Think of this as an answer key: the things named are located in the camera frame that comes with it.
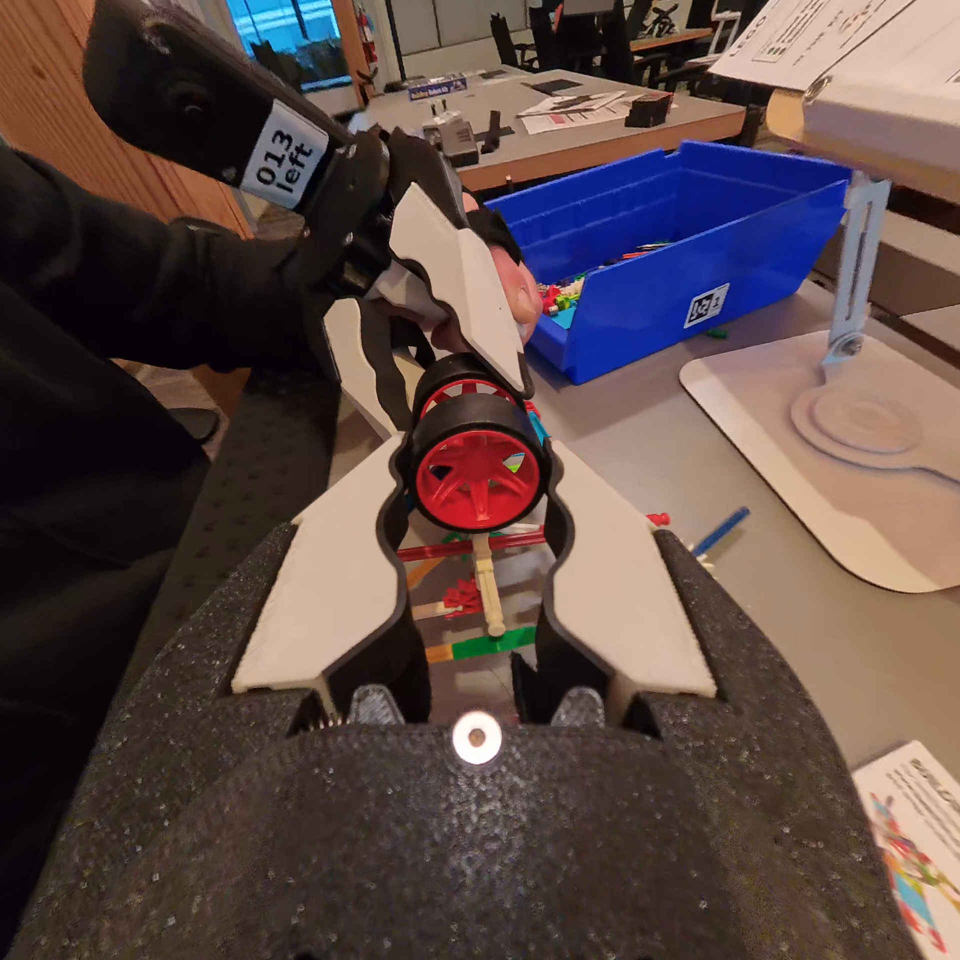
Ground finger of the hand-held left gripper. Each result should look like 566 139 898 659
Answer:
322 296 423 444
387 182 537 400

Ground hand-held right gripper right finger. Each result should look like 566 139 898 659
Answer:
541 438 719 725

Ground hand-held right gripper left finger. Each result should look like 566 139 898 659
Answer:
231 435 412 695

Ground black toy wheel red hub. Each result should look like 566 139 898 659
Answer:
408 393 555 535
411 352 530 423

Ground colourful construction toy model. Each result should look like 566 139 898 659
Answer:
396 401 753 666

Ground blue parts bin with tag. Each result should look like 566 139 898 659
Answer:
483 139 857 387

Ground person's left forearm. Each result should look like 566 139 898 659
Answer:
0 144 333 374

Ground person's left hand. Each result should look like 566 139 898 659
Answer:
486 247 544 346

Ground wooden column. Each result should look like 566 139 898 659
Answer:
0 0 258 243

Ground black power adapter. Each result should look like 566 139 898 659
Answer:
438 120 482 168

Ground neighbouring grey table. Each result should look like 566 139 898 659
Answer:
302 63 748 193

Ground papers on neighbouring table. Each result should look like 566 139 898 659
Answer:
516 89 678 137

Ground white stand base board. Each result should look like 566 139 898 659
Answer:
678 329 960 594

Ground small black box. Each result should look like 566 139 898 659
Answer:
623 90 675 129

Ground printed instruction leaflet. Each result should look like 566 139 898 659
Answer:
850 739 960 960

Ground instruction sheet board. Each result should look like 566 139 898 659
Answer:
708 0 960 164

